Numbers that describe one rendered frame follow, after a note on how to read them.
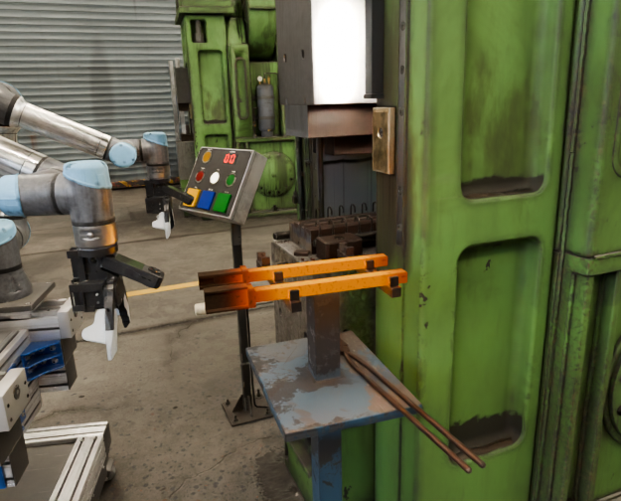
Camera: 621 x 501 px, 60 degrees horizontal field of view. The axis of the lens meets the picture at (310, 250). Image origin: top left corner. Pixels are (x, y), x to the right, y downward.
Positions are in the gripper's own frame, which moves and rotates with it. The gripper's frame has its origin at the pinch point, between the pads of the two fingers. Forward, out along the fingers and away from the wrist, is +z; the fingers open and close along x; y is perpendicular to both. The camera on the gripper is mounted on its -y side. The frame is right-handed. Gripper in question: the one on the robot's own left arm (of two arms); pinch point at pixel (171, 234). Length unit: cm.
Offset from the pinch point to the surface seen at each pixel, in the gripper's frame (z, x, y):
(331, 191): -12, 1, -58
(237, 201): -8.4, -11.4, -24.0
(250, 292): -10, 95, -25
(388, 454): 62, 51, -65
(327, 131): -35, 29, -52
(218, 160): -21.9, -30.3, -17.2
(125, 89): -65, -745, 144
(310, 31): -62, 35, -47
